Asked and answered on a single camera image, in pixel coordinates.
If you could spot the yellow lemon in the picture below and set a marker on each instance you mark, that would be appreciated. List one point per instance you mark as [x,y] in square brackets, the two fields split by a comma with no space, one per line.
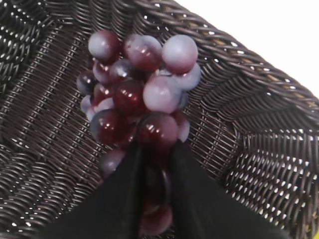
[315,235]

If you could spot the dark brown wicker basket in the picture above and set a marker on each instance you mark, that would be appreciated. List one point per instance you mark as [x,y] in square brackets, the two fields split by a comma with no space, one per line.
[254,129]

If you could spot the red purple grape bunch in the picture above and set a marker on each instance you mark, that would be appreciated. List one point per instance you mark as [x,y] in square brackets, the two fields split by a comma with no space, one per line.
[136,90]

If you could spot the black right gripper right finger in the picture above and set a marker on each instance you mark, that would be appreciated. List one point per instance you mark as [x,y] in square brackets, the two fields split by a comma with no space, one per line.
[202,209]

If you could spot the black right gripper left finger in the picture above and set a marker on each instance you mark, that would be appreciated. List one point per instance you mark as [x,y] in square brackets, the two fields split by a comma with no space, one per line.
[113,211]

